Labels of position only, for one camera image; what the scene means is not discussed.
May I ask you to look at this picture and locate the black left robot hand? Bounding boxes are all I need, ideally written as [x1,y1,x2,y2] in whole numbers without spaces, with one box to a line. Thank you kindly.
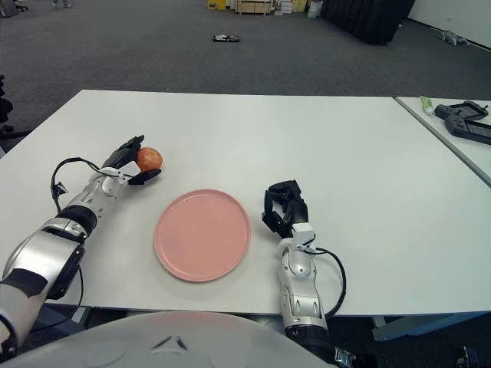
[101,134,162,187]

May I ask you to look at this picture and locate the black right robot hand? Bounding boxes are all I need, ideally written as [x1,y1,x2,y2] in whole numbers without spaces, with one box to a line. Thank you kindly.
[262,179,318,245]

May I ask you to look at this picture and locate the red apple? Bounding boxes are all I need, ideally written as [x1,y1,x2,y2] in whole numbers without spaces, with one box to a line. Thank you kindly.
[137,146,164,173]

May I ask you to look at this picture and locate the pink round plate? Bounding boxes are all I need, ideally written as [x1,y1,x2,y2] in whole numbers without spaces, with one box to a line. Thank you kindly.
[153,189,252,284]

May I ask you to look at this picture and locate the grey robot torso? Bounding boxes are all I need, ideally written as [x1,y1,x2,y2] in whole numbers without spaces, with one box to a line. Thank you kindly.
[0,310,338,368]

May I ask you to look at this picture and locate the black game controller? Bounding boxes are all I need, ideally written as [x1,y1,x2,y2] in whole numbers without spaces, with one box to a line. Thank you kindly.
[444,114,491,146]
[434,100,490,120]

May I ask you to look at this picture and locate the wooden pallet crate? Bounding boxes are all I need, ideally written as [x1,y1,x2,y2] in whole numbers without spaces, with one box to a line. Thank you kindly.
[234,0,272,16]

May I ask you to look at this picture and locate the stacked white boxes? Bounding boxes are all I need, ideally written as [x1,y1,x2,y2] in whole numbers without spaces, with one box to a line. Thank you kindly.
[274,0,308,16]

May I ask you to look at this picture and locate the black curtain partition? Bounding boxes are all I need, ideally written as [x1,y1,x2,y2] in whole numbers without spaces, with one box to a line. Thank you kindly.
[320,0,417,46]

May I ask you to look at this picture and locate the grey robot dog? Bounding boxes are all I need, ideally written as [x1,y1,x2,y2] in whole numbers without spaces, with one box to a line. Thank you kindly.
[438,30,470,47]

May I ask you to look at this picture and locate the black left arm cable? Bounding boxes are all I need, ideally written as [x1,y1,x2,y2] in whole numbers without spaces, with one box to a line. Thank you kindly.
[51,156,116,215]

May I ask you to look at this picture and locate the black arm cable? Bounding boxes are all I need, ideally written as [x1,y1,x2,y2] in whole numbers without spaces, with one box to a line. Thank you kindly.
[314,247,348,319]
[51,156,116,215]

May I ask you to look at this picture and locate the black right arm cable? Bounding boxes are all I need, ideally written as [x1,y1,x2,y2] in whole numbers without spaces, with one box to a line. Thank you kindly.
[314,247,348,319]

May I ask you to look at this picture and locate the blue-grey table frame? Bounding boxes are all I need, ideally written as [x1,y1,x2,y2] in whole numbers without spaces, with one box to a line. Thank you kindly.
[30,302,491,342]

